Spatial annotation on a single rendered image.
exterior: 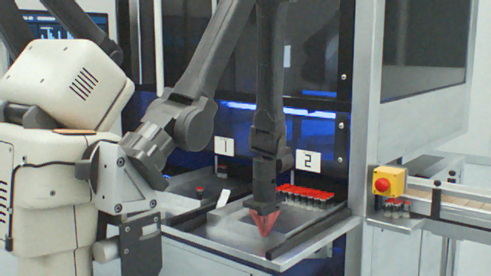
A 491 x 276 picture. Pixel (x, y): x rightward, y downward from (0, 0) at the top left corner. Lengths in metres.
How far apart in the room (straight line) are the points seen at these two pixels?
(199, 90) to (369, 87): 0.65
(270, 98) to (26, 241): 0.58
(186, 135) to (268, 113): 0.34
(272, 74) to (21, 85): 0.51
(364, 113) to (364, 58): 0.15
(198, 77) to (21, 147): 0.32
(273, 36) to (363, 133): 0.48
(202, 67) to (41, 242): 0.42
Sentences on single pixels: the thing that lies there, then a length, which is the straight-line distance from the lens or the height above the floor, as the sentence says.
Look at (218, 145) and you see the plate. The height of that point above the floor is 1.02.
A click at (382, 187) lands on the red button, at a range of 1.42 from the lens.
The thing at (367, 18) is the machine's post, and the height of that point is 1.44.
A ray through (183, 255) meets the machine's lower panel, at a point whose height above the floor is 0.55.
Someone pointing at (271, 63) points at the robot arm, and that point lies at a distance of 1.12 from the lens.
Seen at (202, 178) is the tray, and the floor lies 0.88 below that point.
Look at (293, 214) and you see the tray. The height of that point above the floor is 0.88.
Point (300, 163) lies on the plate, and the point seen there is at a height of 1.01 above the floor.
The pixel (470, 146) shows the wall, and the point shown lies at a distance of 6.19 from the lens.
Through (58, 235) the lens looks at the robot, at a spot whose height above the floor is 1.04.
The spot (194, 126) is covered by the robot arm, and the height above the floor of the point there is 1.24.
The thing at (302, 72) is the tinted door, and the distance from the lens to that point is 1.54.
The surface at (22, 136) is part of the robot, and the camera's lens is 0.91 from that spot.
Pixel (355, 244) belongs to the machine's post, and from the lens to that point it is 1.55.
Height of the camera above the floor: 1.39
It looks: 11 degrees down
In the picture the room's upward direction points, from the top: straight up
